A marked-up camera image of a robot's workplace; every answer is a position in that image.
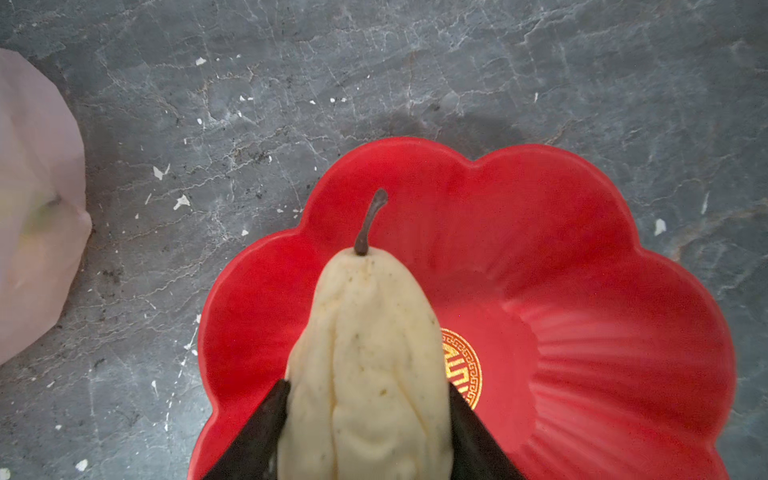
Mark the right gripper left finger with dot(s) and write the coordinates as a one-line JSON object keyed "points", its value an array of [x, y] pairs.
{"points": [[253, 453]]}

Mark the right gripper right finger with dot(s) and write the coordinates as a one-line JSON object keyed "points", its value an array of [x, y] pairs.
{"points": [[476, 454]]}

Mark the pink plastic fruit-print bag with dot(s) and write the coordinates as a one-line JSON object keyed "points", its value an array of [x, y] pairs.
{"points": [[44, 222]]}

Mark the red flower-shaped plate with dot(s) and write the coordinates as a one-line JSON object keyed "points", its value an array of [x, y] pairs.
{"points": [[585, 355]]}

